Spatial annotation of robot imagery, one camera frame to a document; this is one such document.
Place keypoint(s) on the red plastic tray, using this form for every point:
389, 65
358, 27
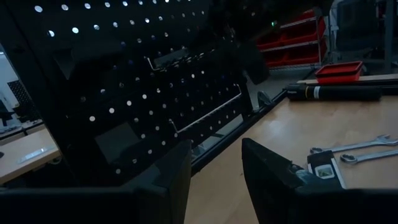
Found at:
339, 73

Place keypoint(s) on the black pegboard tool cart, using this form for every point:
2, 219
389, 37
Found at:
199, 93

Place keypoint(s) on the black cylinder with white band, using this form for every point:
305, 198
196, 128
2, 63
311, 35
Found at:
342, 92

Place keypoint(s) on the metal pegboard hook rail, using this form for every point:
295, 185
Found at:
149, 63
211, 112

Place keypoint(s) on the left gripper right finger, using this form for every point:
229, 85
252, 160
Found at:
273, 193

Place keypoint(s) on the black mesh office chair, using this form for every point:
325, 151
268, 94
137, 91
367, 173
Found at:
25, 99

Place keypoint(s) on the silver combination wrench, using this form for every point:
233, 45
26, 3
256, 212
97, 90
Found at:
373, 155
357, 145

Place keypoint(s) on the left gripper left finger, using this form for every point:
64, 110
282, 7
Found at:
161, 199

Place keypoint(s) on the black pegboard bin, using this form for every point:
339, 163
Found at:
116, 141
93, 59

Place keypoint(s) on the wooden desk with grey legs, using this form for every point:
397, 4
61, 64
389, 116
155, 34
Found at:
28, 152

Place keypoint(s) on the rack of red bins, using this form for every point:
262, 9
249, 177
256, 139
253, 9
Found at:
292, 40

